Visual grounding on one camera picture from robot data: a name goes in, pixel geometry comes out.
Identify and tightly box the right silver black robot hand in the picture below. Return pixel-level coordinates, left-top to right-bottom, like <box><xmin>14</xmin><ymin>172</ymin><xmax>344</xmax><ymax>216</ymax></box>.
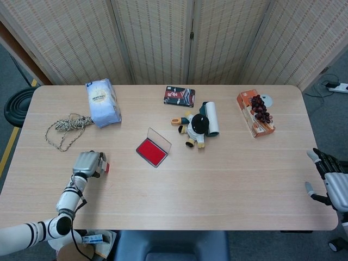
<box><xmin>304</xmin><ymin>148</ymin><xmax>348</xmax><ymax>212</ymax></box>

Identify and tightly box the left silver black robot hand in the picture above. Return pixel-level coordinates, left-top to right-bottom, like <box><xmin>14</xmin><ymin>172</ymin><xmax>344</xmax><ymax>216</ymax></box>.
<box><xmin>72</xmin><ymin>151</ymin><xmax>108</xmax><ymax>179</ymax></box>

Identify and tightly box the white and red stamp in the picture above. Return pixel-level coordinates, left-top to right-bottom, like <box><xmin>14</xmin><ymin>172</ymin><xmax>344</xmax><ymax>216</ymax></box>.
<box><xmin>98</xmin><ymin>156</ymin><xmax>111</xmax><ymax>175</ymax></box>

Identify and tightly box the red ink pad clear lid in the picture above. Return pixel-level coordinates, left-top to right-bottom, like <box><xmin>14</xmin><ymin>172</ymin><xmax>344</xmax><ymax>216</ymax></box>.
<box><xmin>135</xmin><ymin>127</ymin><xmax>173</xmax><ymax>169</ymax></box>

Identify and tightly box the light blue paper wrapped package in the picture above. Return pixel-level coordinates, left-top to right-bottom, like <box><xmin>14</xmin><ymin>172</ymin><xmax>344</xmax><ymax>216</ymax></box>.
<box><xmin>85</xmin><ymin>78</ymin><xmax>122</xmax><ymax>129</ymax></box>

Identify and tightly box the white caster wheel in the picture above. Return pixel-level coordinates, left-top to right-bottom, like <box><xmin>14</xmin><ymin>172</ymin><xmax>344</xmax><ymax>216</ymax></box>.
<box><xmin>327</xmin><ymin>238</ymin><xmax>346</xmax><ymax>252</ymax></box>

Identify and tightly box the blue white small carton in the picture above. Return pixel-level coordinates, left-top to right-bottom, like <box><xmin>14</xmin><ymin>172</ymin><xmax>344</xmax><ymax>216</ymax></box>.
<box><xmin>81</xmin><ymin>234</ymin><xmax>105</xmax><ymax>245</ymax></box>

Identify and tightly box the black round ribbed stool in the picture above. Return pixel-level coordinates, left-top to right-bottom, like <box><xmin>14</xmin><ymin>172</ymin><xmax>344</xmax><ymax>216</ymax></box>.
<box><xmin>4</xmin><ymin>88</ymin><xmax>36</xmax><ymax>127</ymax></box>

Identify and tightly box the round brown wooden stool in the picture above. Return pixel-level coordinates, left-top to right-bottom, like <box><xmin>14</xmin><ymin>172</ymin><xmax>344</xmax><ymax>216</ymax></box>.
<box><xmin>57</xmin><ymin>240</ymin><xmax>95</xmax><ymax>261</ymax></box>

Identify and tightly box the white power strip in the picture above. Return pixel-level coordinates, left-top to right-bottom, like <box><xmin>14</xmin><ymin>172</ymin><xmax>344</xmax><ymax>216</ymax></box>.
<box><xmin>327</xmin><ymin>83</ymin><xmax>348</xmax><ymax>94</ymax></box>

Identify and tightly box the dark red grape bunch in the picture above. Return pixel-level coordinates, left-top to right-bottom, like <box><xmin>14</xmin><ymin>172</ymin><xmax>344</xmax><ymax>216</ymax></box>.
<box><xmin>250</xmin><ymin>95</ymin><xmax>274</xmax><ymax>123</ymax></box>

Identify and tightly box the grey white round disc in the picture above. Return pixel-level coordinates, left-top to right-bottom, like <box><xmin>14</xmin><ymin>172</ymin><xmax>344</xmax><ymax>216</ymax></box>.
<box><xmin>259</xmin><ymin>94</ymin><xmax>275</xmax><ymax>108</ymax></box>

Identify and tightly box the black red card box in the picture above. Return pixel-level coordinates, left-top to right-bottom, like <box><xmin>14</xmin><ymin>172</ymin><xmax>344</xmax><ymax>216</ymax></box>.
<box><xmin>163</xmin><ymin>85</ymin><xmax>196</xmax><ymax>107</ymax></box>

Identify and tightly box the dark blue chair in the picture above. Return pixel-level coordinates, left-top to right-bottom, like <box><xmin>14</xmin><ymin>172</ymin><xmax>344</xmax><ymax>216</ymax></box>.
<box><xmin>113</xmin><ymin>230</ymin><xmax>229</xmax><ymax>261</ymax></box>

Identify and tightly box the orange snack carton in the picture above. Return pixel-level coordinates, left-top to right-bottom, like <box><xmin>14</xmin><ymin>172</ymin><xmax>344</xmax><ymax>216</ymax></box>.
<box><xmin>236</xmin><ymin>89</ymin><xmax>276</xmax><ymax>139</ymax></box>

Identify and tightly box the plush doll black head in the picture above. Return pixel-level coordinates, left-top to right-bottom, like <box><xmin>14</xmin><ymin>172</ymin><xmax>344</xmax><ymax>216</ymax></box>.
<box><xmin>178</xmin><ymin>110</ymin><xmax>210</xmax><ymax>150</ymax></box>

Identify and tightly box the woven bamboo folding screen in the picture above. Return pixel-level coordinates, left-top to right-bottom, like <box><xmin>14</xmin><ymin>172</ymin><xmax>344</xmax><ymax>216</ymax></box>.
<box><xmin>0</xmin><ymin>0</ymin><xmax>348</xmax><ymax>92</ymax></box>

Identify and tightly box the braided beige black rope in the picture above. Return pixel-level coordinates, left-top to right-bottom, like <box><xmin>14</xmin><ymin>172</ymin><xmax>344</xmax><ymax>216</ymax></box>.
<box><xmin>45</xmin><ymin>113</ymin><xmax>95</xmax><ymax>152</ymax></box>

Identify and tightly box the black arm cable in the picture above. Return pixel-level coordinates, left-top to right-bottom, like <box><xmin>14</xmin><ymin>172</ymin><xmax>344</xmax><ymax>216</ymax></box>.
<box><xmin>69</xmin><ymin>173</ymin><xmax>95</xmax><ymax>260</ymax></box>

